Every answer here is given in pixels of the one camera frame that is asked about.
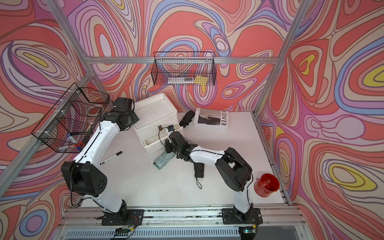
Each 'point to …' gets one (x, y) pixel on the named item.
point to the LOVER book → (211, 117)
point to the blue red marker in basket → (78, 145)
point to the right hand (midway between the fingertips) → (166, 144)
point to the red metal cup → (266, 185)
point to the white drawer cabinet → (158, 117)
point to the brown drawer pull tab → (160, 127)
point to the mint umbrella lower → (163, 159)
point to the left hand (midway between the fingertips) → (134, 118)
